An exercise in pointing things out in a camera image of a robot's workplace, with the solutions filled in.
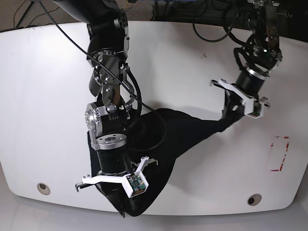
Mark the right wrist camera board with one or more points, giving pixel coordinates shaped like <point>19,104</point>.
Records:
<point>137,184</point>

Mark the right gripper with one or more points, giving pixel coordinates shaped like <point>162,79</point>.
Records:
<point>112,180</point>

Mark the left table grommet hole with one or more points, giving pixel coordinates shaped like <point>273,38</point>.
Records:
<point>43,189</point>

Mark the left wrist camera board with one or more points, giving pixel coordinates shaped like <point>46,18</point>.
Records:
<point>257,109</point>

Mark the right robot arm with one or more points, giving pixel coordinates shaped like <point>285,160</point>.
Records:
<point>117,106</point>

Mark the right table grommet hole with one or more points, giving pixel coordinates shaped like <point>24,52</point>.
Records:
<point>254,199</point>

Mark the table grommet hole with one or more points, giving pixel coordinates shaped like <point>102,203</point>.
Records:
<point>254,199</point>
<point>43,189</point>

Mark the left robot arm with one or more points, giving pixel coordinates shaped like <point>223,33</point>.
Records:
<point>256,58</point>

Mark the black t-shirt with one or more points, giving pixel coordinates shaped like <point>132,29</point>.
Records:
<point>163,135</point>

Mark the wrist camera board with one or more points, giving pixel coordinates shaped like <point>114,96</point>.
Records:
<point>137,184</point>
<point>257,109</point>

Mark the red tape rectangle marking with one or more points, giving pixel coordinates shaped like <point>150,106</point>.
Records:
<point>278,152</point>

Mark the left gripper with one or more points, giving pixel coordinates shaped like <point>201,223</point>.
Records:
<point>240,96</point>

